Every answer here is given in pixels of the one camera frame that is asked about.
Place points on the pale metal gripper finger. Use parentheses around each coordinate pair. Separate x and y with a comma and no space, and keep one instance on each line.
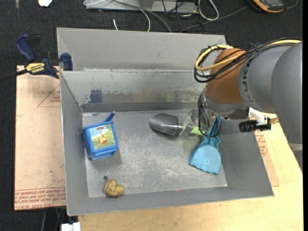
(188,121)
(185,132)

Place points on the grey metal scoop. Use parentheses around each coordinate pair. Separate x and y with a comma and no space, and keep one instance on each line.
(163,124)

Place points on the light blue plastic dustpan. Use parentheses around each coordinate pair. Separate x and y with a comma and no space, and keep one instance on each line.
(205,156)

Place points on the grey metal bin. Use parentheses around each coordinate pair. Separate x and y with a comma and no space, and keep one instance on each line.
(149,157)

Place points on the blue box with cartoon picture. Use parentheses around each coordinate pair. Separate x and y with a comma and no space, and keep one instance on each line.
(99,138)

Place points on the tan lumpy toy food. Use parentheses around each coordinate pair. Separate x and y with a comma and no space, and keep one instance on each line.
(113,188)

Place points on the black cylinder on white bracket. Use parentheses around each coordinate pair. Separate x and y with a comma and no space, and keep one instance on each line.
(250,125)

